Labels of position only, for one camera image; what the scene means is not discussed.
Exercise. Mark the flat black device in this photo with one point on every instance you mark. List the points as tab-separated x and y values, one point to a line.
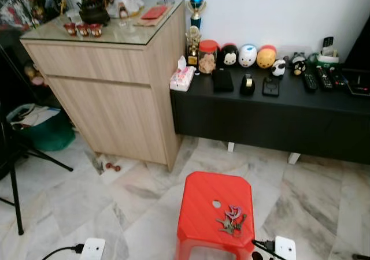
358	84

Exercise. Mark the black remote control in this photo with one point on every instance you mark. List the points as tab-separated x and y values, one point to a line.
325	78
310	81
338	77

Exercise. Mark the white holder with handset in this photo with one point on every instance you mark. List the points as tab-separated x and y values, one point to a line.
328	55

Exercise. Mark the small black figure toy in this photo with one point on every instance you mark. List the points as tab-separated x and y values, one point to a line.
298	64

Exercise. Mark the black low console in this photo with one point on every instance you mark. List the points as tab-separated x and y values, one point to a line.
272	118

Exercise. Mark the small black flat case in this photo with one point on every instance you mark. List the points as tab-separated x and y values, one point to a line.
271	86

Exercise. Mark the small panda toy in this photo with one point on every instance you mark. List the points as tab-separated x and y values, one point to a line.
279	68

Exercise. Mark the yellow bear plush toy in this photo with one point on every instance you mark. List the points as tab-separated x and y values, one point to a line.
266	58

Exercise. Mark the black tape dispenser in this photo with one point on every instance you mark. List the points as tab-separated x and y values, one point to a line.
247	85

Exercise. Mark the white duck plush toy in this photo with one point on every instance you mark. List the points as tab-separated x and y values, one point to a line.
247	56

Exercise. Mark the black wallet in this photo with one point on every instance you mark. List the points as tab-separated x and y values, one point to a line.
222	81

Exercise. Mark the black mouse plush toy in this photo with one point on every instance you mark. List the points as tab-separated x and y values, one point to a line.
229	56

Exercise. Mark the red lidded snack jar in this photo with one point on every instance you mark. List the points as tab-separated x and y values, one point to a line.
207	58

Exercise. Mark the red plastic stool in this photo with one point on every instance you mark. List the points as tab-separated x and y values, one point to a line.
208	214

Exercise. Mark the pink tissue pack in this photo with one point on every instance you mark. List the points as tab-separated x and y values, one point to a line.
182	78

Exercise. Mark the blue and gold trophy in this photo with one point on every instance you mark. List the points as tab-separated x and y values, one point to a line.
196	1

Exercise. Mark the red packet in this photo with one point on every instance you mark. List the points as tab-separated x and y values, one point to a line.
155	12

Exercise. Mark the light wooden cabinet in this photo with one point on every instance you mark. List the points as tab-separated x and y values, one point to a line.
110	98

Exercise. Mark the small red floor object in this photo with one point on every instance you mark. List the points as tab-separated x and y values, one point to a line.
111	167

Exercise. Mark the white robed figurine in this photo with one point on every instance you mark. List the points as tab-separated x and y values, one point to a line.
127	0

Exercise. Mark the small red cup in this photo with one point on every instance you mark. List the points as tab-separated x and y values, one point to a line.
95	30
70	29
82	30

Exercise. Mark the black incense burner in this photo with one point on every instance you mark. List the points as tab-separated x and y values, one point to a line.
93	12

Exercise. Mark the green bin with papers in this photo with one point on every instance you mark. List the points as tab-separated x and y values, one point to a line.
52	136

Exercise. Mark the black folding chair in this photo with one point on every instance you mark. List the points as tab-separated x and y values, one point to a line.
14	185

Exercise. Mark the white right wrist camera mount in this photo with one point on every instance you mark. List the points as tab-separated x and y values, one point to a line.
285	249

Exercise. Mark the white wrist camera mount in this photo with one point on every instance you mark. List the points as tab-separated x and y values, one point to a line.
92	250
285	249

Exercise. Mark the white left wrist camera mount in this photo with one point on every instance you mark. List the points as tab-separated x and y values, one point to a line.
92	250

